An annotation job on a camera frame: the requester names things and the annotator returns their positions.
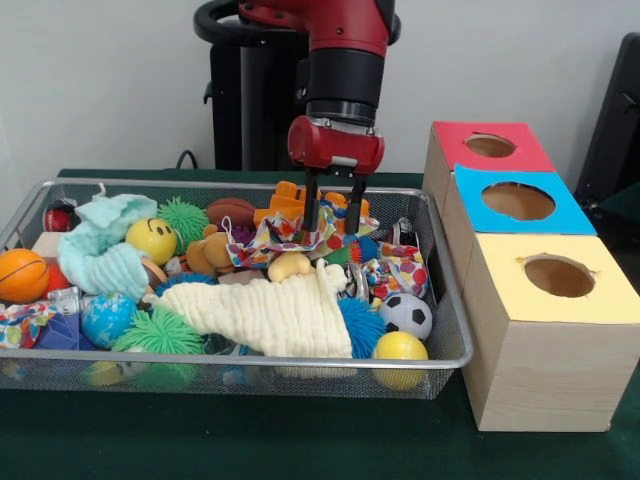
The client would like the mint green muslin cloth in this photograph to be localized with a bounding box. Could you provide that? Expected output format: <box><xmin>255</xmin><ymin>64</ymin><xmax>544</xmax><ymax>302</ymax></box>
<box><xmin>56</xmin><ymin>193</ymin><xmax>159</xmax><ymax>301</ymax></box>

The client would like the wooden box with three holes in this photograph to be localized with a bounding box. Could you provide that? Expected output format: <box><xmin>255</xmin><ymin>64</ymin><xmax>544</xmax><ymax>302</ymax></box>
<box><xmin>422</xmin><ymin>121</ymin><xmax>640</xmax><ymax>433</ymax></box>

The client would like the plain yellow ball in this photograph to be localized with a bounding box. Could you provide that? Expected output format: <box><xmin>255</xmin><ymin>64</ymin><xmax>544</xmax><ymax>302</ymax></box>
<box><xmin>371</xmin><ymin>330</ymin><xmax>430</xmax><ymax>391</ymax></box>

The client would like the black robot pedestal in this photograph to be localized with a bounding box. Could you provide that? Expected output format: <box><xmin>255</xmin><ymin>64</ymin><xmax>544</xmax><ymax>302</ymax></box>
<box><xmin>193</xmin><ymin>0</ymin><xmax>401</xmax><ymax>174</ymax></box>

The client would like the cream muslin cloth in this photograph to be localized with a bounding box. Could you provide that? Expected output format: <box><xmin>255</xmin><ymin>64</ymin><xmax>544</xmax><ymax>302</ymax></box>
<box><xmin>142</xmin><ymin>259</ymin><xmax>354</xmax><ymax>359</ymax></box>

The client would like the shallow mesh bin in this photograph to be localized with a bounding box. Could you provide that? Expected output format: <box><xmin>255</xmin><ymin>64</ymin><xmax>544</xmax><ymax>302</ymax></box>
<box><xmin>0</xmin><ymin>178</ymin><xmax>475</xmax><ymax>401</ymax></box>

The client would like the blue globe ball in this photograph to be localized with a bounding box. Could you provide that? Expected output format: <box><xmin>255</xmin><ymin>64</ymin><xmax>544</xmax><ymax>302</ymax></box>
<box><xmin>80</xmin><ymin>292</ymin><xmax>139</xmax><ymax>350</ymax></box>

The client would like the orange toy building brick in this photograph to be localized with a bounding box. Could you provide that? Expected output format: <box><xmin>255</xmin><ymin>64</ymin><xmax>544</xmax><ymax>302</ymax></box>
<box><xmin>253</xmin><ymin>180</ymin><xmax>374</xmax><ymax>226</ymax></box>

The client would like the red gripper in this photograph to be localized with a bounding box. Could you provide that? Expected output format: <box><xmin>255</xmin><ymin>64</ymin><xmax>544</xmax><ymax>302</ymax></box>
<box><xmin>287</xmin><ymin>115</ymin><xmax>387</xmax><ymax>235</ymax></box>

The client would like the black and white soccer ball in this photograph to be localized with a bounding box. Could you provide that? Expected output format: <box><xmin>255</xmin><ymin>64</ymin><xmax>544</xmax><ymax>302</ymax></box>
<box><xmin>378</xmin><ymin>292</ymin><xmax>434</xmax><ymax>342</ymax></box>

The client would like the yellow smiley ball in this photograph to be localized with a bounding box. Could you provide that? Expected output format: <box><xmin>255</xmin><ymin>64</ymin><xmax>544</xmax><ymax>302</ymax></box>
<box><xmin>125</xmin><ymin>217</ymin><xmax>179</xmax><ymax>266</ymax></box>

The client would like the colourful polka dot cloth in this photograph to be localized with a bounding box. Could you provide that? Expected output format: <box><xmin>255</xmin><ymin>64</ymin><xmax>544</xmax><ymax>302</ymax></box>
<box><xmin>360</xmin><ymin>243</ymin><xmax>431</xmax><ymax>301</ymax></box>
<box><xmin>225</xmin><ymin>192</ymin><xmax>379</xmax><ymax>269</ymax></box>

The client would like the green spiky rubber ball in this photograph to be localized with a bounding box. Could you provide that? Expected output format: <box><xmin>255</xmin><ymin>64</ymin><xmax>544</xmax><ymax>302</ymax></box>
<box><xmin>110</xmin><ymin>305</ymin><xmax>207</xmax><ymax>355</ymax></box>

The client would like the orange toy basketball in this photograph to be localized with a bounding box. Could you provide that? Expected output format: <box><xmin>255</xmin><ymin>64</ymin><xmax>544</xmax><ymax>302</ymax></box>
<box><xmin>0</xmin><ymin>248</ymin><xmax>50</xmax><ymax>304</ymax></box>

